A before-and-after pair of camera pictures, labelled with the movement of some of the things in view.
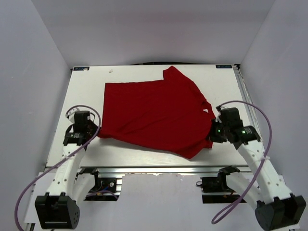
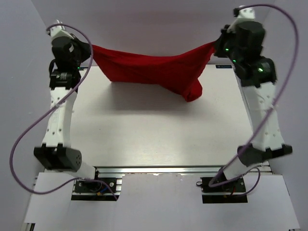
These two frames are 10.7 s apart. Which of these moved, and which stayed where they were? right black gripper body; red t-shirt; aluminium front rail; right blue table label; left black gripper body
Moved: left black gripper body; red t-shirt; right black gripper body
Stayed: aluminium front rail; right blue table label
